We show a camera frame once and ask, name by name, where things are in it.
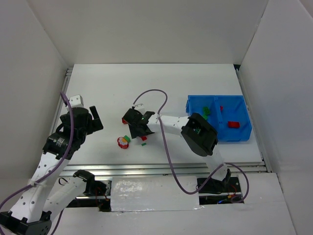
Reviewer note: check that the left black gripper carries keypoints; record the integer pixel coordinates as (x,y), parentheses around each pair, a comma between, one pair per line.
(90,122)

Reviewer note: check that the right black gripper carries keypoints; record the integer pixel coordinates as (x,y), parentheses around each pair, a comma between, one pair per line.
(133,126)

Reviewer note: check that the green small lego brick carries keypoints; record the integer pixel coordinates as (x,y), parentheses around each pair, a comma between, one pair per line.
(127,138)

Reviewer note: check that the red flower lego piece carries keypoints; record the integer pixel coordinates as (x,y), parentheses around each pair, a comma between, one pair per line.
(122,143)

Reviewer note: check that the green lego bricks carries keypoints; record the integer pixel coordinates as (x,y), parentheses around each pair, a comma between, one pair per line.
(206,111)

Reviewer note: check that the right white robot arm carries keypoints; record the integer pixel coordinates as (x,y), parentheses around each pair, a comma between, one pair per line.
(200,136)

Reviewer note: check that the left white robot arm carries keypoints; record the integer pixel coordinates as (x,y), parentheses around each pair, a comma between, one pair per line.
(37,208)

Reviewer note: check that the silver tape cover plate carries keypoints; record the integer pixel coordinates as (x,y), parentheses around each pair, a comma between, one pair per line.
(138,194)

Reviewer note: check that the blue plastic divided bin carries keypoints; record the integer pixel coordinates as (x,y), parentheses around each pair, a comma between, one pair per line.
(234,110)

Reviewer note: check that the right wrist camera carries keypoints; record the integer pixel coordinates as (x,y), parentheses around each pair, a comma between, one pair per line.
(140,108)

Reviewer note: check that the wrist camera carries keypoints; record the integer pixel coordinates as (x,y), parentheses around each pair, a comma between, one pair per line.
(140,108)
(76,101)

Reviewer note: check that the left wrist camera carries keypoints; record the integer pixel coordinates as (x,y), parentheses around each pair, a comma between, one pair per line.
(76,101)

